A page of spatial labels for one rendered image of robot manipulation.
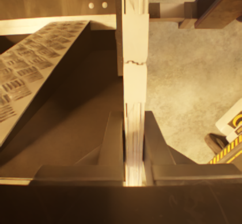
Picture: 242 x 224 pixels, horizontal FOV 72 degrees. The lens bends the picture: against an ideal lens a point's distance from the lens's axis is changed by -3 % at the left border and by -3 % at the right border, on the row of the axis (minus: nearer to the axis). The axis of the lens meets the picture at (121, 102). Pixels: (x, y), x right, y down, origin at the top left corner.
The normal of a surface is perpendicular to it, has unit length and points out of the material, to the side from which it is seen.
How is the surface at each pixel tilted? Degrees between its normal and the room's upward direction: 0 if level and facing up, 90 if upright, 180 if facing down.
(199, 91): 0
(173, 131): 0
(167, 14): 26
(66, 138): 90
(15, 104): 80
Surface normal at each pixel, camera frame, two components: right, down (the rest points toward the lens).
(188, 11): -0.03, 0.01
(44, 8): -0.02, 0.45
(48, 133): -0.03, -0.89
